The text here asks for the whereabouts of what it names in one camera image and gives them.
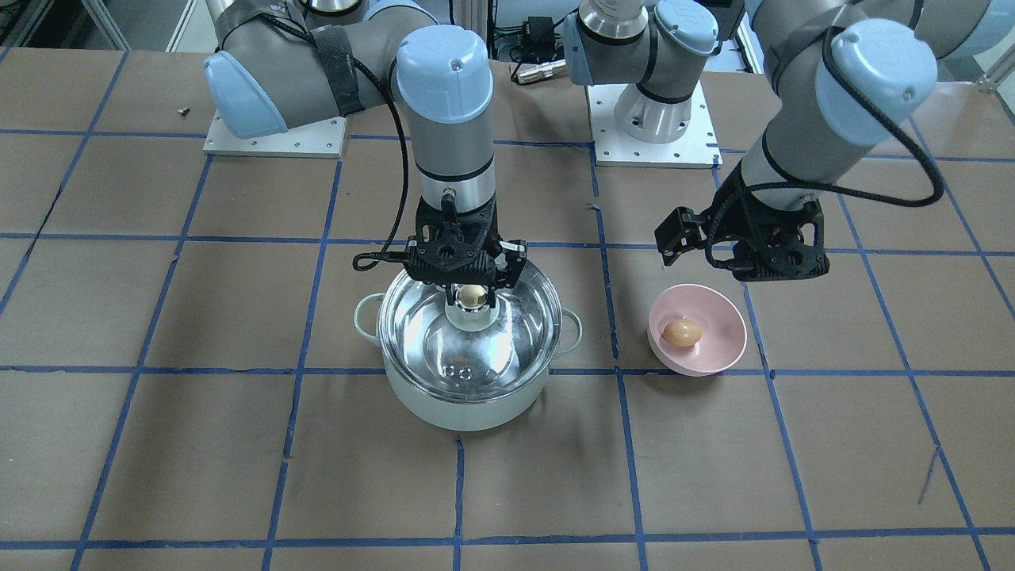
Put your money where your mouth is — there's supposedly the pale green steel pot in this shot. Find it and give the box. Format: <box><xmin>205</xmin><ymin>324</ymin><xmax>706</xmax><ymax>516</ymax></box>
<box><xmin>353</xmin><ymin>263</ymin><xmax>584</xmax><ymax>431</ymax></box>

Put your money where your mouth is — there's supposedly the glass pot lid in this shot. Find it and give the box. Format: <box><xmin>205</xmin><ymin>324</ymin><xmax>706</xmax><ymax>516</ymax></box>
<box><xmin>377</xmin><ymin>263</ymin><xmax>563</xmax><ymax>402</ymax></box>

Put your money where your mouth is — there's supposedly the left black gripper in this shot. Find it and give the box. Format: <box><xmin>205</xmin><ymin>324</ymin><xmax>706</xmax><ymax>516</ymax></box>
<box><xmin>711</xmin><ymin>163</ymin><xmax>830</xmax><ymax>282</ymax></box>

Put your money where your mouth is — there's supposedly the silver cylindrical connector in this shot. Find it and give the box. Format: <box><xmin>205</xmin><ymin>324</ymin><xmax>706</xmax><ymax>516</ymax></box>
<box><xmin>511</xmin><ymin>60</ymin><xmax>568</xmax><ymax>86</ymax></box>

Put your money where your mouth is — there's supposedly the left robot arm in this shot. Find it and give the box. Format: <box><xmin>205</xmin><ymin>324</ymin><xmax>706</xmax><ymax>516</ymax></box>
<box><xmin>561</xmin><ymin>1</ymin><xmax>1013</xmax><ymax>282</ymax></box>

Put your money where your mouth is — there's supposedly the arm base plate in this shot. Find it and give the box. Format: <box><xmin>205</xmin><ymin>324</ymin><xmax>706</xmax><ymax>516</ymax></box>
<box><xmin>586</xmin><ymin>82</ymin><xmax>722</xmax><ymax>169</ymax></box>
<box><xmin>203</xmin><ymin>111</ymin><xmax>348</xmax><ymax>159</ymax></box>

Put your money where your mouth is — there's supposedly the brown egg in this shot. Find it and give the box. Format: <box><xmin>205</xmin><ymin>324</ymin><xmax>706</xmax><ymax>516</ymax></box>
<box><xmin>661</xmin><ymin>318</ymin><xmax>703</xmax><ymax>348</ymax></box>

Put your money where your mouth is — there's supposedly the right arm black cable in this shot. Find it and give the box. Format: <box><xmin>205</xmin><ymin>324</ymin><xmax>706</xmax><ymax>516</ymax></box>
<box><xmin>238</xmin><ymin>0</ymin><xmax>421</xmax><ymax>274</ymax></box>

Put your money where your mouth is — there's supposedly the pink bowl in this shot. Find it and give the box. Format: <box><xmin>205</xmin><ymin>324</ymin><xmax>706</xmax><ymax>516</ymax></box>
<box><xmin>646</xmin><ymin>283</ymin><xmax>747</xmax><ymax>377</ymax></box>

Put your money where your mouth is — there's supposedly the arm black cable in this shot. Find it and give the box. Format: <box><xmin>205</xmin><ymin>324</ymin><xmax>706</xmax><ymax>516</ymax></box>
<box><xmin>706</xmin><ymin>24</ymin><xmax>946</xmax><ymax>270</ymax></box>
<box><xmin>238</xmin><ymin>0</ymin><xmax>421</xmax><ymax>274</ymax></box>

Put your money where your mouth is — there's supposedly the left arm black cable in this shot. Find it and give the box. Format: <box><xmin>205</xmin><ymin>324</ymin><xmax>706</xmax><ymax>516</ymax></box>
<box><xmin>706</xmin><ymin>24</ymin><xmax>946</xmax><ymax>270</ymax></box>

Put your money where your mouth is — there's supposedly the black power adapter background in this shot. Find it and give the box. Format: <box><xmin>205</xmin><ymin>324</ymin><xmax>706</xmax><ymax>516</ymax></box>
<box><xmin>522</xmin><ymin>16</ymin><xmax>555</xmax><ymax>50</ymax></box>

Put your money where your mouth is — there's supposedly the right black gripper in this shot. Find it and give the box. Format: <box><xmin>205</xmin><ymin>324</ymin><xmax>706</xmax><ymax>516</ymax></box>
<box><xmin>404</xmin><ymin>195</ymin><xmax>528</xmax><ymax>310</ymax></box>

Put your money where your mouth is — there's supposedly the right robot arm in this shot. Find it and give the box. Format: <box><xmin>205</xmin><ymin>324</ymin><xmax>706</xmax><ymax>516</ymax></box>
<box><xmin>204</xmin><ymin>1</ymin><xmax>528</xmax><ymax>312</ymax></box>

